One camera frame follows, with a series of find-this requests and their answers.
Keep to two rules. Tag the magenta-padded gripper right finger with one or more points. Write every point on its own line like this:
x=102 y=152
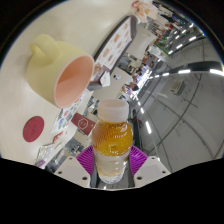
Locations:
x=153 y=170

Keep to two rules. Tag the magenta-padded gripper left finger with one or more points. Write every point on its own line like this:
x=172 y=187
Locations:
x=68 y=170

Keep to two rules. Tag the clear white-capped drink bottle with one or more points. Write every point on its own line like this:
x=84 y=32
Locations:
x=112 y=140

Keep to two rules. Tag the clear plastic packet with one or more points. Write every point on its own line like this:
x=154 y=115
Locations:
x=45 y=154

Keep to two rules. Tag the red paper cup white lid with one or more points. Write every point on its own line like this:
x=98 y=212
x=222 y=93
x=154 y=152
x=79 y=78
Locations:
x=83 y=123

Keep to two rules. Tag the flat round red coaster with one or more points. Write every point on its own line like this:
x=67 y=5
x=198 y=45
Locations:
x=33 y=129

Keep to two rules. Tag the person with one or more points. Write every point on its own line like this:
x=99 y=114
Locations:
x=130 y=88

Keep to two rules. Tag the ceiling air conditioner unit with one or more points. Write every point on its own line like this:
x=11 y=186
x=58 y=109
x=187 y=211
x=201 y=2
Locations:
x=177 y=87

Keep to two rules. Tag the white paper napkin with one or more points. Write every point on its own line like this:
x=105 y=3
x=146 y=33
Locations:
x=105 y=79

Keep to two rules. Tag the yellow mug with pink inside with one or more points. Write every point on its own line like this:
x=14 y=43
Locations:
x=50 y=70

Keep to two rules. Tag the group of ceiling lights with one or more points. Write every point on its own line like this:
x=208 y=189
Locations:
x=183 y=71

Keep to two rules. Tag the group of cream chairs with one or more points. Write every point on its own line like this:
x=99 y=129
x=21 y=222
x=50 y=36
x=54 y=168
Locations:
x=140 y=43

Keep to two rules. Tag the clear plastic food bag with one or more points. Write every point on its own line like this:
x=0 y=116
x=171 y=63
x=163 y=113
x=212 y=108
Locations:
x=144 y=10

